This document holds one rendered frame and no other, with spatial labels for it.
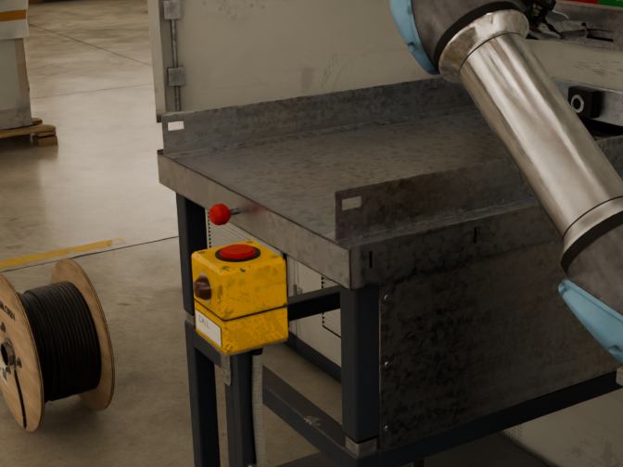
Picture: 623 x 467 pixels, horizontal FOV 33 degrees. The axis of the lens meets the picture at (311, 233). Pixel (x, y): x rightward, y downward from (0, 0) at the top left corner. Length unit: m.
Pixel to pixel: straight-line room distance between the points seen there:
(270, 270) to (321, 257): 0.26
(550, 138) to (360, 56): 1.07
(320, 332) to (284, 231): 1.40
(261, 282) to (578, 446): 1.13
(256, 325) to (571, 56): 1.04
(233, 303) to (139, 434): 1.57
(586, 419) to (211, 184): 0.88
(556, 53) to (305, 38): 0.49
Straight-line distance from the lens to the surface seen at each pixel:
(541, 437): 2.22
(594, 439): 2.11
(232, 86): 2.13
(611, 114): 1.94
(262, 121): 1.89
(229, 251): 1.15
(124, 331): 3.26
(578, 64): 2.01
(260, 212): 1.52
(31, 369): 2.58
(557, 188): 1.13
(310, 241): 1.41
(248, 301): 1.14
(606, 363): 1.75
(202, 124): 1.84
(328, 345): 2.83
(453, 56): 1.22
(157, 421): 2.73
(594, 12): 1.91
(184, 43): 2.11
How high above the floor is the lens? 1.29
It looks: 19 degrees down
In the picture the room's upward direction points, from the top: 1 degrees counter-clockwise
